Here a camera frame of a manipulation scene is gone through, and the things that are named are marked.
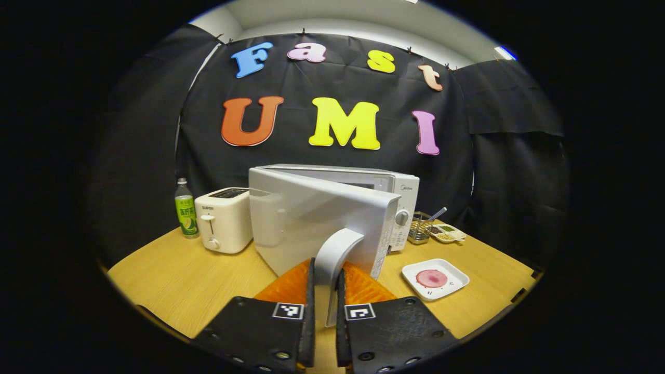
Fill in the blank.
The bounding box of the white toaster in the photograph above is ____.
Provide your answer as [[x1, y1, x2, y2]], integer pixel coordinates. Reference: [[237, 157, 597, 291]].
[[194, 187, 255, 255]]

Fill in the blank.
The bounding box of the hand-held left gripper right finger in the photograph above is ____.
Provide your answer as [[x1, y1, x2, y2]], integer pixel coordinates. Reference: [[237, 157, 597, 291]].
[[335, 262, 460, 374]]

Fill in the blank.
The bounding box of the white divided bean dish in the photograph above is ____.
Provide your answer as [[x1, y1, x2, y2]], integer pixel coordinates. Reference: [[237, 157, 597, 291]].
[[429, 223, 467, 244]]

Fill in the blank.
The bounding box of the pink ham slice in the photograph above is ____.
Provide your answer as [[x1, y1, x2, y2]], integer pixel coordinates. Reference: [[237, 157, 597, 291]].
[[416, 269, 448, 289]]

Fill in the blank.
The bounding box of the metal wire basket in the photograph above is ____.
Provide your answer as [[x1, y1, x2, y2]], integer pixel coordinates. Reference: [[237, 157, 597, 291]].
[[408, 211, 434, 245]]

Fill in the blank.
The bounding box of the row of black cloth clips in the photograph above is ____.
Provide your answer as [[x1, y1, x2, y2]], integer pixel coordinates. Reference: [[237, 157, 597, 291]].
[[216, 29, 460, 71]]

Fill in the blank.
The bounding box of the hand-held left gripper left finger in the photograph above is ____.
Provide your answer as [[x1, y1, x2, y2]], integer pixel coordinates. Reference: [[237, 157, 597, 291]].
[[190, 258, 316, 373]]

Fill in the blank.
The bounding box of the white microwave oven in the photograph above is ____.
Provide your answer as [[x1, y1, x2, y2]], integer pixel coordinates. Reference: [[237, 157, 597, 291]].
[[248, 164, 420, 329]]

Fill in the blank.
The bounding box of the green label drink bottle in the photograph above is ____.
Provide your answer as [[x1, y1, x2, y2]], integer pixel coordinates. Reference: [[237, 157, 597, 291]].
[[175, 178, 200, 239]]

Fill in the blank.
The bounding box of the white square plate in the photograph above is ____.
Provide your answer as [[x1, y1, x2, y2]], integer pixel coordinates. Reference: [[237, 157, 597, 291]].
[[401, 258, 470, 302]]

